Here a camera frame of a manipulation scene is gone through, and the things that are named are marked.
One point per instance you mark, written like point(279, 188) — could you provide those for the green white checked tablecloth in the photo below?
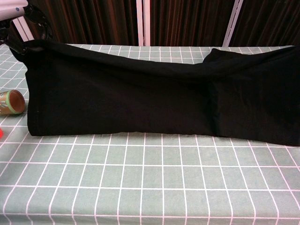
point(140, 182)

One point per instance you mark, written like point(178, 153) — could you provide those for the black T-shirt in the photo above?
point(117, 98)

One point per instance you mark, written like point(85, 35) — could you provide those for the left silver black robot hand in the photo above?
point(35, 16)

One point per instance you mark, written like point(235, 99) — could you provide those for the green paper cup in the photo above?
point(14, 103)

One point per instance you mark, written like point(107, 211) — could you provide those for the white slanted frame post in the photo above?
point(24, 32)
point(232, 23)

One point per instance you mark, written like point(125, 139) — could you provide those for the white upright frame post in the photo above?
point(147, 23)
point(140, 23)

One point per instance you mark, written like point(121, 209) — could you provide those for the small red round toy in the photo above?
point(1, 133)

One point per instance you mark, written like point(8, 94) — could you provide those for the dark brown pleated curtain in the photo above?
point(82, 21)
point(187, 21)
point(269, 21)

